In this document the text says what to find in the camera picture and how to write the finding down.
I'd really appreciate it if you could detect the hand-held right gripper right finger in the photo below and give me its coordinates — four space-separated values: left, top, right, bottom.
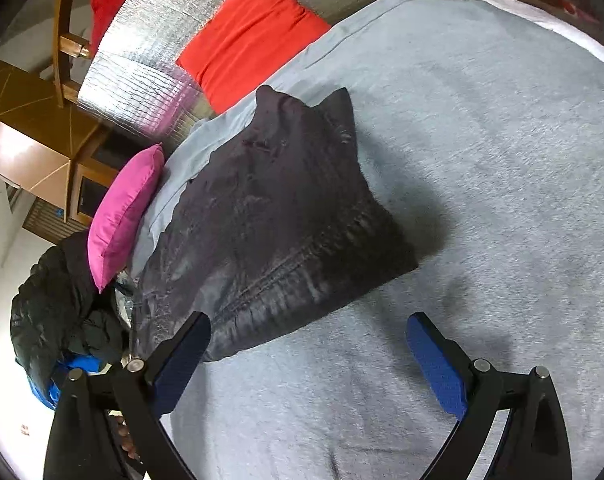
406 311 573 480

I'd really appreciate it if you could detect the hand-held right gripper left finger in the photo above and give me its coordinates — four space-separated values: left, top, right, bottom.
42 310 213 480

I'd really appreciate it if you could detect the dark quilted jacket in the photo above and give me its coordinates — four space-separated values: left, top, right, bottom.
132 85 420 363

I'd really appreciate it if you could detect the person's left hand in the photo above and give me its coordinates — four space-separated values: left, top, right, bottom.
112 412 141 463

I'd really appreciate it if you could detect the black puffer jacket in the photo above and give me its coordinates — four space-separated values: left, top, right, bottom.
10 230 132 391

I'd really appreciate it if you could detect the blue jacket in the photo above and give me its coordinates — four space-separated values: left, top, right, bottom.
29 352 115 411

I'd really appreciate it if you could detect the pink pillow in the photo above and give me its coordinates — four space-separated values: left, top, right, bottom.
86 142 165 295

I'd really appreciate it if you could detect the wooden cabinet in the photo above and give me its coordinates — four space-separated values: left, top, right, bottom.
69 130 127 226

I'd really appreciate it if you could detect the silver foil insulation sheet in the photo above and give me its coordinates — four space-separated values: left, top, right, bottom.
76 0 367 143

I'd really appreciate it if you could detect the red pillow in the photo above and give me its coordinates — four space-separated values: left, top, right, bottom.
176 0 333 113

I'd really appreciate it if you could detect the white sheet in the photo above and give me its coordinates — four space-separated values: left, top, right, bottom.
412 0 604 66

